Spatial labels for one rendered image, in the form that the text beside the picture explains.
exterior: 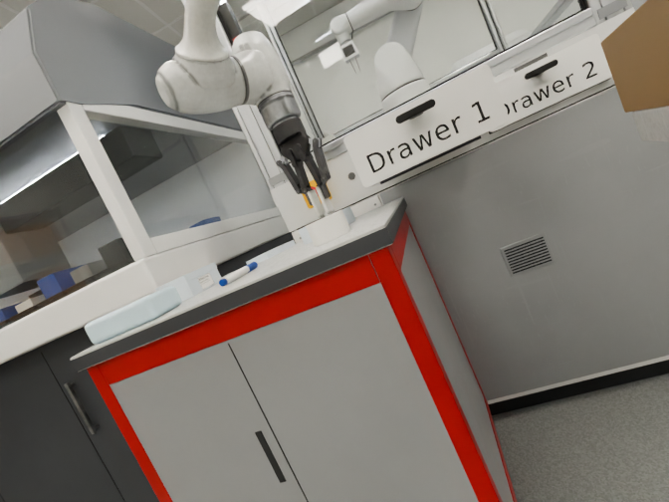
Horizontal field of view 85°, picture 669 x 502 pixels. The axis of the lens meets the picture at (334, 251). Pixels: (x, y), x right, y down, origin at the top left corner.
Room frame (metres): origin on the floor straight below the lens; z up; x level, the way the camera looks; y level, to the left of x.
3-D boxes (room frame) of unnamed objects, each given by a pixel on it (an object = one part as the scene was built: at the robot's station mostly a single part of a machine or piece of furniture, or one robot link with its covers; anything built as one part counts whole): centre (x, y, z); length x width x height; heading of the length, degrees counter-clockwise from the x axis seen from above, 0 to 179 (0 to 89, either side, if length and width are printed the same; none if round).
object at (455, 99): (0.71, -0.25, 0.87); 0.29 x 0.02 x 0.11; 73
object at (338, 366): (0.84, 0.14, 0.38); 0.62 x 0.58 x 0.76; 73
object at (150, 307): (0.70, 0.40, 0.78); 0.15 x 0.10 x 0.04; 79
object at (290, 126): (0.89, -0.02, 0.99); 0.08 x 0.07 x 0.09; 58
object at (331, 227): (0.63, -0.01, 0.78); 0.07 x 0.07 x 0.04
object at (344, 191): (1.47, -0.52, 0.87); 1.02 x 0.95 x 0.14; 73
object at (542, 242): (1.46, -0.53, 0.40); 1.03 x 0.95 x 0.80; 73
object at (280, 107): (0.89, -0.02, 1.07); 0.09 x 0.09 x 0.06
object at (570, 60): (0.92, -0.64, 0.87); 0.29 x 0.02 x 0.11; 73
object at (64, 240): (1.84, 1.20, 1.13); 1.78 x 1.14 x 0.45; 73
